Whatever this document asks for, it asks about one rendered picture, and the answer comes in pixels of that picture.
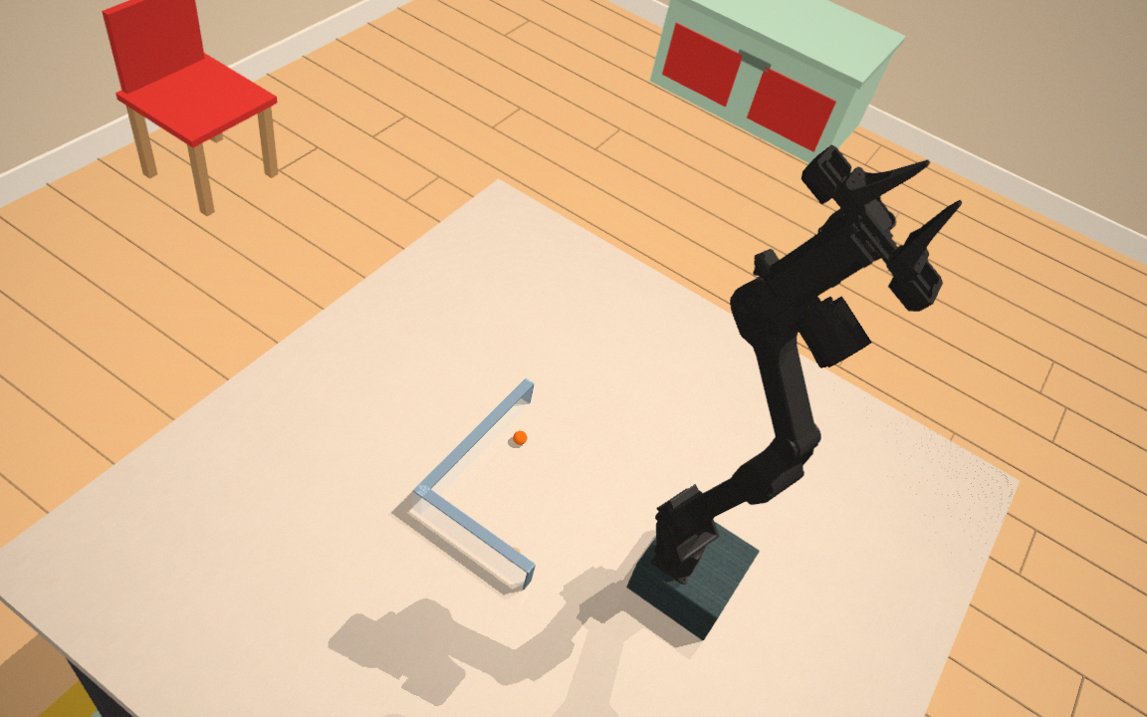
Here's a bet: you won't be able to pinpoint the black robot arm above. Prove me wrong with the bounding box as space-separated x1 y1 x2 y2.
651 246 871 585

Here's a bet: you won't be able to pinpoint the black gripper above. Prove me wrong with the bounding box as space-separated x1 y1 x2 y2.
802 145 963 312

